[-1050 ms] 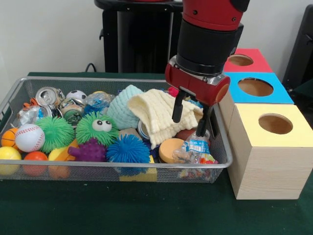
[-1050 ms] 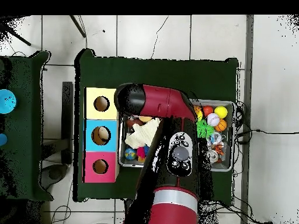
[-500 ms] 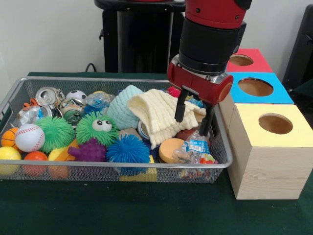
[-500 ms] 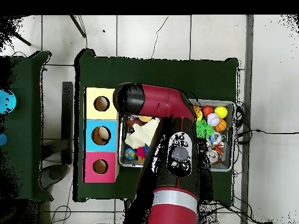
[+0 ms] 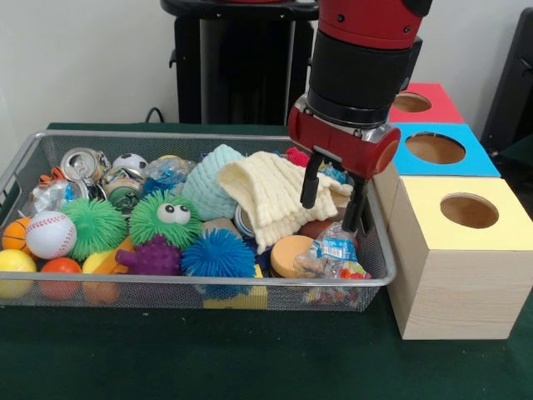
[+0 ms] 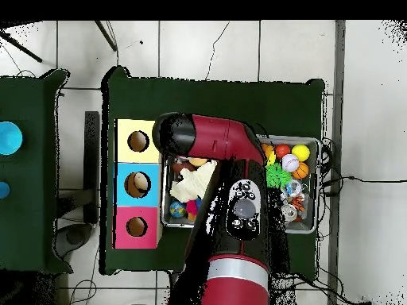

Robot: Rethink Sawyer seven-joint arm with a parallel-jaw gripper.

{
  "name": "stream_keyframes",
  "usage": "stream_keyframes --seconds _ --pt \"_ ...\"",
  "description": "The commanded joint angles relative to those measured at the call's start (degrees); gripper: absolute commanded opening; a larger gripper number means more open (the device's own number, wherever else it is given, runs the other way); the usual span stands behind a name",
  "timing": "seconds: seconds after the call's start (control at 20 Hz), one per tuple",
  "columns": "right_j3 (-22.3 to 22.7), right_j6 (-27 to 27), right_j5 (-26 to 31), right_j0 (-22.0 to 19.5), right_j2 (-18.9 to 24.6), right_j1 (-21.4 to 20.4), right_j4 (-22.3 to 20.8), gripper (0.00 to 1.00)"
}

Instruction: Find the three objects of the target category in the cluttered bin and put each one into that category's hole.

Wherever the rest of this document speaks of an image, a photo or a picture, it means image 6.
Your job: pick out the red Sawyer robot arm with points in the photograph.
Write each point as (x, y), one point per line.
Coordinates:
(219, 136)

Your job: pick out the wooden box with three holes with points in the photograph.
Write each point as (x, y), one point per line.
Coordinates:
(130, 190)

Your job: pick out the clear mesh bin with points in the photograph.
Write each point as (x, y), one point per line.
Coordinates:
(308, 225)

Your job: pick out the orange round disc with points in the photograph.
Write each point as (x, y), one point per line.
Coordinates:
(198, 162)

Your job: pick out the pale yellow knitted cloth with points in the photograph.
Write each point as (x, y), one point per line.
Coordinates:
(191, 184)

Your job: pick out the small brown football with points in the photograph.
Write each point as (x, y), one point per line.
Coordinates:
(183, 168)

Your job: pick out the small globe ball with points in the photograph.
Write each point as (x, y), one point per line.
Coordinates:
(177, 209)

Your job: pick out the green spiky ball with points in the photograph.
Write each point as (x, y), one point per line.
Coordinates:
(278, 176)

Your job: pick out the red orange ball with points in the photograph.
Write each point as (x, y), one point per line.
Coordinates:
(282, 150)

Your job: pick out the white baseball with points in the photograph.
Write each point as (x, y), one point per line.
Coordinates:
(290, 162)

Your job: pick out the crushed metal can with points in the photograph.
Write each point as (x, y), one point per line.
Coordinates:
(289, 213)

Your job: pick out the small orange basketball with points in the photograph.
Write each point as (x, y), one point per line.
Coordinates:
(301, 171)

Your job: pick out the yellow ball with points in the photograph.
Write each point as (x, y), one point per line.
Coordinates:
(301, 152)

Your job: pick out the dark grey stand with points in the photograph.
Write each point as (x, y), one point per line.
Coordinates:
(92, 165)

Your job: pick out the black stand leg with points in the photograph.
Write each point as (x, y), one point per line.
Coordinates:
(107, 36)
(22, 49)

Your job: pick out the dark green side table cloth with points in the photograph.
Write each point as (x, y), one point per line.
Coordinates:
(32, 222)

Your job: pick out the blue round bowl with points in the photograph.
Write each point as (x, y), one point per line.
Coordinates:
(7, 138)

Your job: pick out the small blue cup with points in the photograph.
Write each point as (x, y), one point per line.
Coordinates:
(3, 190)

